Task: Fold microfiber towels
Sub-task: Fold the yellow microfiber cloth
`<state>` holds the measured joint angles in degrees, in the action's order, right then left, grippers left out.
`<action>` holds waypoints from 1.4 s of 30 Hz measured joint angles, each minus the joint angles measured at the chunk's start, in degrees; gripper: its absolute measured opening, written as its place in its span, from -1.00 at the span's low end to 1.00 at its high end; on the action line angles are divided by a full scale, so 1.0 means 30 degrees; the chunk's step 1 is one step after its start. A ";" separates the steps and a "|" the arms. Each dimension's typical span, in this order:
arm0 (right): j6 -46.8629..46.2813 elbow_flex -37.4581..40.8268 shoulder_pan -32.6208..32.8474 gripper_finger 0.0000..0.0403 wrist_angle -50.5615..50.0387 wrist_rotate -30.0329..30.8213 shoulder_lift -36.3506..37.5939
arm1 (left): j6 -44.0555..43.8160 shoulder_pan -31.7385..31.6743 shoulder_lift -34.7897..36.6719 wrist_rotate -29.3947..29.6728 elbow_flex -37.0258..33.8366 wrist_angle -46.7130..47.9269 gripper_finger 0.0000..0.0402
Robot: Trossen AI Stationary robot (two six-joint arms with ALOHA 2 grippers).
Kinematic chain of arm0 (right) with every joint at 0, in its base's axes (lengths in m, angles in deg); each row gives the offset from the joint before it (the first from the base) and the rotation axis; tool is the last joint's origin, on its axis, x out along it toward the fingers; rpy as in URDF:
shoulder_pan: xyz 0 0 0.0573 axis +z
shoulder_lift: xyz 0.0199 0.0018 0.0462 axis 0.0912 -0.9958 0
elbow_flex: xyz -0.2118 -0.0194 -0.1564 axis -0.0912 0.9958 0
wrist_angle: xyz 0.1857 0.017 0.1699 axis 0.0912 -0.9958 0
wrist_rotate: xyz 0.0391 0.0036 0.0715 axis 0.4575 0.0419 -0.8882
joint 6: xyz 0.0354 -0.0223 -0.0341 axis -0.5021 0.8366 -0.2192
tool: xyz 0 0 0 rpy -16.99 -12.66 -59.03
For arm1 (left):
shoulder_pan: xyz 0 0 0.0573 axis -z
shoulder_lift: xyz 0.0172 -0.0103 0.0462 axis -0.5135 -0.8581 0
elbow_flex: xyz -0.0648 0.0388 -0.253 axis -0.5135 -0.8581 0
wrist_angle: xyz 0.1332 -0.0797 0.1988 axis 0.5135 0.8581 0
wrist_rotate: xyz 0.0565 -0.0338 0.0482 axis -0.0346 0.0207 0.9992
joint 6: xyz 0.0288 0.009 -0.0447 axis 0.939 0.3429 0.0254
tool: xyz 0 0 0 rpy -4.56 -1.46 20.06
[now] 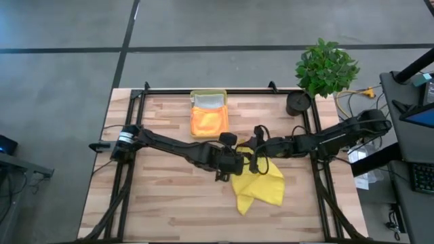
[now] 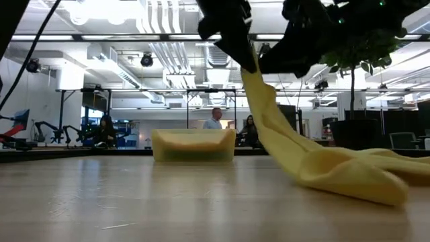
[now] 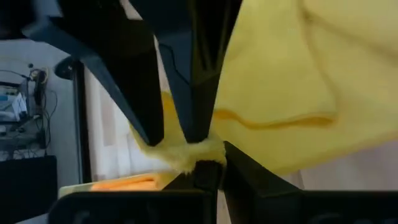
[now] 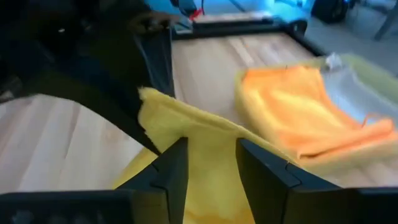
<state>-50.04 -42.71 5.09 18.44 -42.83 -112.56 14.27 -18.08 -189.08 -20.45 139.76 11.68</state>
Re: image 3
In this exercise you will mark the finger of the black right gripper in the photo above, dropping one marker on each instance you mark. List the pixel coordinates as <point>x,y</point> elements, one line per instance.
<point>196,77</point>
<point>130,77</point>

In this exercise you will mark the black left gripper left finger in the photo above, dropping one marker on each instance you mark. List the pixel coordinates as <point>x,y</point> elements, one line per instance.
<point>202,180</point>

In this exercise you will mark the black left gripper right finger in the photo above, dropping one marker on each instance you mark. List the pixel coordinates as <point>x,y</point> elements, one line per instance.
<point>248,183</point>

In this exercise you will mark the orange microfiber towel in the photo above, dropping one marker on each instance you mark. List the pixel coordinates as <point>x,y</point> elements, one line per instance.
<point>130,184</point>

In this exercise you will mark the yellow microfiber towel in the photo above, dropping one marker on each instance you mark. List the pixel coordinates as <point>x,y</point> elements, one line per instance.
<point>280,77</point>

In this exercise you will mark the white paper sheets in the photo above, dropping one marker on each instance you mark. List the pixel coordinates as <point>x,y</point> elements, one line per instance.
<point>14,107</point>

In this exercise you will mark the black aluminium table frame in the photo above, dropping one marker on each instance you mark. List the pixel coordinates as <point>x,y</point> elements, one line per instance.
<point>81,124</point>

